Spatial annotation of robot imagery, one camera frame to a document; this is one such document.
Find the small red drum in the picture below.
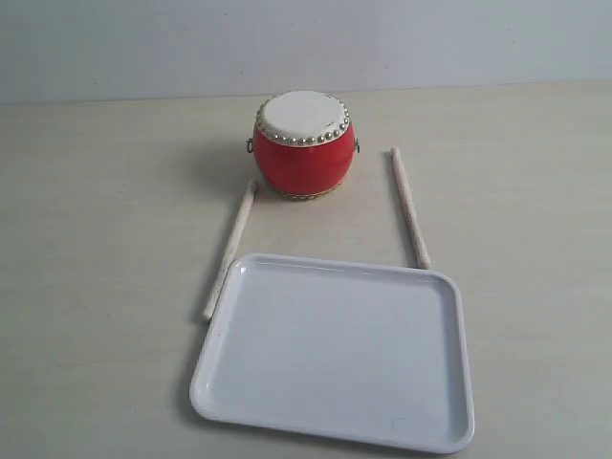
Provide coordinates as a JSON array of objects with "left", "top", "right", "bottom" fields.
[{"left": 247, "top": 90, "right": 360, "bottom": 200}]

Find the wooden drumstick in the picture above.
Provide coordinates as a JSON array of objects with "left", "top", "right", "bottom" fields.
[
  {"left": 203, "top": 180, "right": 259, "bottom": 321},
  {"left": 390, "top": 146, "right": 431, "bottom": 270}
]

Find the white plastic tray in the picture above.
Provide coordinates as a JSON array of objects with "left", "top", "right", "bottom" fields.
[{"left": 189, "top": 253, "right": 474, "bottom": 454}]

